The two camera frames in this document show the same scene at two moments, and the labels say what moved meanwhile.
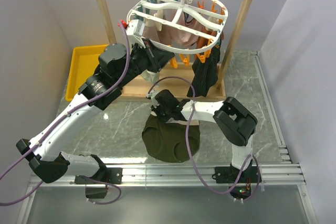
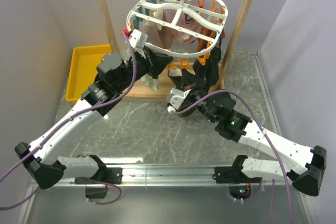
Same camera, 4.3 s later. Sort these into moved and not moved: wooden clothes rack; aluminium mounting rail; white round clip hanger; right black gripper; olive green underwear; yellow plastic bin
Moved: right black gripper; olive green underwear
Not moved: wooden clothes rack; white round clip hanger; yellow plastic bin; aluminium mounting rail
